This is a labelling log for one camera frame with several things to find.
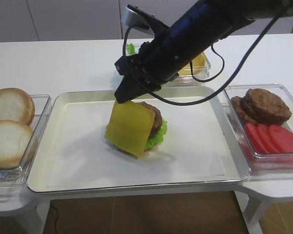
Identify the yellow cheese slice stack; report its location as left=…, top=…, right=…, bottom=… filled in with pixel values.
left=178, top=52, right=206, bottom=76

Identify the right tomato slice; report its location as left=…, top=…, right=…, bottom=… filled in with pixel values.
left=268, top=125, right=293, bottom=153

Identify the back bun half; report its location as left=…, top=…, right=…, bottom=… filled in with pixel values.
left=0, top=88, right=35, bottom=125

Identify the tomato slice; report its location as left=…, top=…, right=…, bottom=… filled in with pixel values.
left=244, top=122, right=269, bottom=154
left=256, top=124, right=280, bottom=154
left=268, top=125, right=293, bottom=153

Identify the brown patty on burger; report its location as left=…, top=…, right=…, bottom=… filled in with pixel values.
left=137, top=101, right=163, bottom=137

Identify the clear patty tomato container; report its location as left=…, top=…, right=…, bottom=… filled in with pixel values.
left=224, top=84, right=293, bottom=170

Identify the clear bun container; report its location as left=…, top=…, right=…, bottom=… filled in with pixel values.
left=0, top=95, right=52, bottom=187

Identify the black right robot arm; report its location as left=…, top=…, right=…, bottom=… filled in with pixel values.
left=115, top=0, right=293, bottom=103

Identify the green lettuce in container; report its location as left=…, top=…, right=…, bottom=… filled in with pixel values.
left=126, top=43, right=137, bottom=56

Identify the silver cream baking tray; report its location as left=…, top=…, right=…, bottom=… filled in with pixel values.
left=27, top=91, right=251, bottom=195

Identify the white parchment paper sheet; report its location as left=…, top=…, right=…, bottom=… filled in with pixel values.
left=44, top=100, right=233, bottom=189

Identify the clear lettuce cheese container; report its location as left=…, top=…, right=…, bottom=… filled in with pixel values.
left=133, top=43, right=211, bottom=85

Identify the left tomato slice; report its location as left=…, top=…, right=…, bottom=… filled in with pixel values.
left=244, top=122, right=269, bottom=154

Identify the middle tomato slice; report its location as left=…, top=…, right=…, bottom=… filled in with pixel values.
left=256, top=124, right=280, bottom=154

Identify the bun half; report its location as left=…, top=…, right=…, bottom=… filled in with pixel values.
left=0, top=88, right=35, bottom=125
left=0, top=120, right=33, bottom=169

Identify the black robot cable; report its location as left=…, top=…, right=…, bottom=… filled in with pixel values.
left=123, top=9, right=288, bottom=106

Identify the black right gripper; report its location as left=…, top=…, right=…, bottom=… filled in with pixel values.
left=114, top=29, right=193, bottom=103

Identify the left brown patty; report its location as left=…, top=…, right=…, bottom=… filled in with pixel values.
left=230, top=96, right=249, bottom=122

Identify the top brown patty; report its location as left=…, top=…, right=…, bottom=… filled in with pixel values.
left=240, top=88, right=292, bottom=125

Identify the front bun half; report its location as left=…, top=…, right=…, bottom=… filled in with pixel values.
left=0, top=120, right=33, bottom=169

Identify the lower brown patty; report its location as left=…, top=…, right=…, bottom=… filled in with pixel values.
left=239, top=97, right=285, bottom=126

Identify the green lettuce leaf on burger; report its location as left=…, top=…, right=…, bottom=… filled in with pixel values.
left=105, top=117, right=167, bottom=156

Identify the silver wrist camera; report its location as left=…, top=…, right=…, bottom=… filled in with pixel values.
left=122, top=4, right=169, bottom=36

